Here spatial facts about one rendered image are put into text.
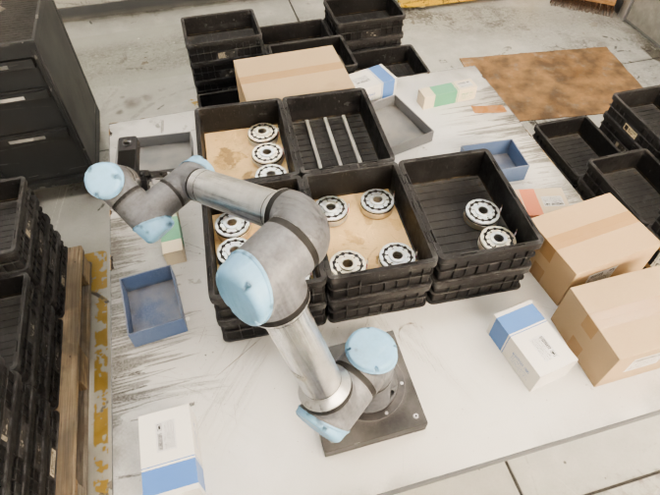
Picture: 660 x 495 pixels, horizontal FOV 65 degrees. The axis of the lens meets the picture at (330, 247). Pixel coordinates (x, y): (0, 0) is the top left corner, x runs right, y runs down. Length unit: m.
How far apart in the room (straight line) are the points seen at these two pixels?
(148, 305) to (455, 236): 0.93
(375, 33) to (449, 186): 1.57
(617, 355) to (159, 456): 1.11
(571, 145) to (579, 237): 1.36
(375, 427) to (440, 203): 0.72
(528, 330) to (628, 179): 1.37
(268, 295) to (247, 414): 0.64
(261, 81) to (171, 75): 1.89
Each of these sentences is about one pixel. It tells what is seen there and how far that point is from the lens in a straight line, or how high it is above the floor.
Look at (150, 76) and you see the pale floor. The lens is 3.90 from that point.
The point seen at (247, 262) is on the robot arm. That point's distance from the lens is 0.82.
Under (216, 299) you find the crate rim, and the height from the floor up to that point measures 0.93.
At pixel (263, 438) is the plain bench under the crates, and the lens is 1.39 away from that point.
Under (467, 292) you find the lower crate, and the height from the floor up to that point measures 0.73.
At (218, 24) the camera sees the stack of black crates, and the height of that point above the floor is 0.54.
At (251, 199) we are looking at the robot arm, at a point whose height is 1.30.
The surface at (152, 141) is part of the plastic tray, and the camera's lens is 2.12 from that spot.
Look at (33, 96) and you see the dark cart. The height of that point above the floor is 0.65.
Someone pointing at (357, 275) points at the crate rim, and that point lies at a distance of 1.33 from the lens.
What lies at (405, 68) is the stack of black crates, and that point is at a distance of 3.10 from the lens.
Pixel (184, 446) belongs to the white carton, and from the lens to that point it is 1.32.
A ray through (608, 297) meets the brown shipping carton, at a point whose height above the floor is 0.86.
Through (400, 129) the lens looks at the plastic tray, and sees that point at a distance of 2.12.
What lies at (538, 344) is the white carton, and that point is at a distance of 1.49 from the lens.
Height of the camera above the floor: 2.00
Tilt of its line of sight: 51 degrees down
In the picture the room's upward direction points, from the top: straight up
